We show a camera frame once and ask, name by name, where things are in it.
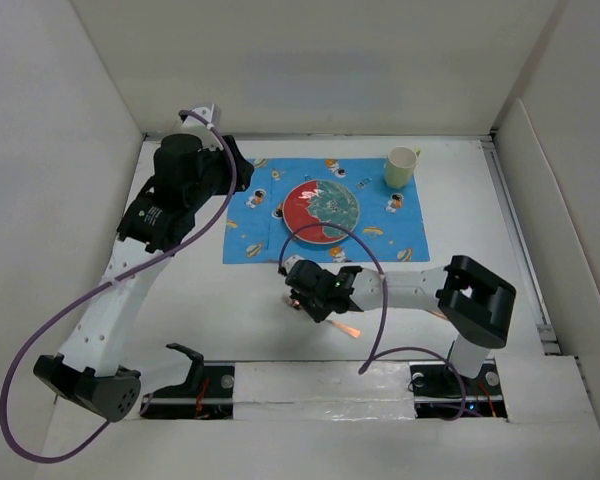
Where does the copper fork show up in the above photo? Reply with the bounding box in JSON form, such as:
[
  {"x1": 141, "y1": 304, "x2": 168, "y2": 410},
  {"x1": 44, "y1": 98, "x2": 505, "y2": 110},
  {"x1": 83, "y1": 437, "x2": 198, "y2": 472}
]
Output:
[{"x1": 281, "y1": 295, "x2": 361, "y2": 339}]

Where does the red and teal plate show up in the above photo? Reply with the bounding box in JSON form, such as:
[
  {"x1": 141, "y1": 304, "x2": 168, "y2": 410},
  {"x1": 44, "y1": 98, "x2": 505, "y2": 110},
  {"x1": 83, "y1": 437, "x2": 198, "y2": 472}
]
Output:
[{"x1": 282, "y1": 180, "x2": 360, "y2": 245}]

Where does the blue astronaut print cloth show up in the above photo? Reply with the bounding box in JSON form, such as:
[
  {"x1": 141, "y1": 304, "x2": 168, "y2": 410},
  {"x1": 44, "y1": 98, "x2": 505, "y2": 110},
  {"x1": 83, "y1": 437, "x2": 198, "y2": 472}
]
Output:
[{"x1": 223, "y1": 158, "x2": 430, "y2": 264}]

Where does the copper spoon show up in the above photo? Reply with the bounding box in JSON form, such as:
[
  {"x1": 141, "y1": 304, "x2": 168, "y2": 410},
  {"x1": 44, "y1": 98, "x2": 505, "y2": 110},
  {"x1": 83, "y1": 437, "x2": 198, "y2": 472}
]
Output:
[{"x1": 427, "y1": 310, "x2": 448, "y2": 320}]

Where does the pale yellow mug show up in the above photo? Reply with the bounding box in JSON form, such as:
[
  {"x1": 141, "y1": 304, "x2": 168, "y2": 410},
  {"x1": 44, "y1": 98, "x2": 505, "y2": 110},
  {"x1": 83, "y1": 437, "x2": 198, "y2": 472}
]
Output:
[{"x1": 384, "y1": 146, "x2": 421, "y2": 189}]

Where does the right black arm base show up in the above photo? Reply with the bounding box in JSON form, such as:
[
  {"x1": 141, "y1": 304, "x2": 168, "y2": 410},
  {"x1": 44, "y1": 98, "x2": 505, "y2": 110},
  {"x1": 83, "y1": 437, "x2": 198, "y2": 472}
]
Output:
[{"x1": 408, "y1": 360, "x2": 508, "y2": 420}]

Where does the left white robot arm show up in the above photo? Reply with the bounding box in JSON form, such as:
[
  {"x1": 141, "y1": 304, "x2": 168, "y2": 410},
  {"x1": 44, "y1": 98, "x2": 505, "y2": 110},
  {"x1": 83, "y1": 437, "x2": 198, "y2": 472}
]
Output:
[{"x1": 33, "y1": 134, "x2": 254, "y2": 422}]

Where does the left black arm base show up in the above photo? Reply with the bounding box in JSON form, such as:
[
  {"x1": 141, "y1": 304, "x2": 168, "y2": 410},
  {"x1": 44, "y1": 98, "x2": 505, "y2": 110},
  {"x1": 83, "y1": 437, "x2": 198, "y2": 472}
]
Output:
[{"x1": 139, "y1": 343, "x2": 236, "y2": 421}]

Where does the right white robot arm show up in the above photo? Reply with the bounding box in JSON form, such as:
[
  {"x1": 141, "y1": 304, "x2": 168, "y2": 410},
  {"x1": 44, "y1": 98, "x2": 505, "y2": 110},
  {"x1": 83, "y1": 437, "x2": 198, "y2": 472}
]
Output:
[{"x1": 278, "y1": 255, "x2": 517, "y2": 394}]

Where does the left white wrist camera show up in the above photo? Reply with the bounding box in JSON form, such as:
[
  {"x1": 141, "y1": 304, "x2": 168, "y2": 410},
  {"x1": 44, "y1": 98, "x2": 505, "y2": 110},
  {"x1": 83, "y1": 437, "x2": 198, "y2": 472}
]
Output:
[{"x1": 178, "y1": 102, "x2": 222, "y2": 134}]

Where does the metal rail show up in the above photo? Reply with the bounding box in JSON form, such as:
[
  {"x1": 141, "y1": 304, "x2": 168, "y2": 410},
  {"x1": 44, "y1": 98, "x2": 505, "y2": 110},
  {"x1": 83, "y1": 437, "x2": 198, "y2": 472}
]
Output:
[{"x1": 149, "y1": 394, "x2": 504, "y2": 406}]

